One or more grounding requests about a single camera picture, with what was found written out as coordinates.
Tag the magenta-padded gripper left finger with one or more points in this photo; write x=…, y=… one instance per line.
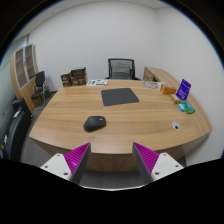
x=77, y=159

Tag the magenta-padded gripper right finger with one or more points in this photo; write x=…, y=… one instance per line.
x=146, y=159

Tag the black computer mouse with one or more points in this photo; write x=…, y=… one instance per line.
x=94, y=123

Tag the dark grey mouse pad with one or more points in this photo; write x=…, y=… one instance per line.
x=119, y=96

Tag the blue small box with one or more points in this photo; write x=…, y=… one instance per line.
x=181, y=107

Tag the yellow small box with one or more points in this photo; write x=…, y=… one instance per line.
x=174, y=98

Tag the green small box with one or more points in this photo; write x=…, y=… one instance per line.
x=189, y=107

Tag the black leather office chair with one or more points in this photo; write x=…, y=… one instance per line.
x=15, y=130

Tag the orange cardboard box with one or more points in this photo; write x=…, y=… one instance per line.
x=169, y=90

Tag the round clear disc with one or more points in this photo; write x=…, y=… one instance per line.
x=152, y=85

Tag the purple standing card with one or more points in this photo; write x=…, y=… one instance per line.
x=183, y=89

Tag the white printed sheet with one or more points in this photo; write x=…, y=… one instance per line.
x=97, y=82

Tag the small brown cardboard box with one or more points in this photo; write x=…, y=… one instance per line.
x=66, y=80

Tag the large dark brown box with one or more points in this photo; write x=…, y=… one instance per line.
x=79, y=77

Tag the wooden side cabinet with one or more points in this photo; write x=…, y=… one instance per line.
x=160, y=75

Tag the small black chair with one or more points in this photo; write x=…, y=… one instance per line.
x=40, y=80

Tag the grey backpack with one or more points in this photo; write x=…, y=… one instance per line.
x=121, y=71

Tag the wooden shelf cabinet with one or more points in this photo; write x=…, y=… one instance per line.
x=20, y=86

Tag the black mesh office chair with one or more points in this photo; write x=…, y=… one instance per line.
x=113, y=61

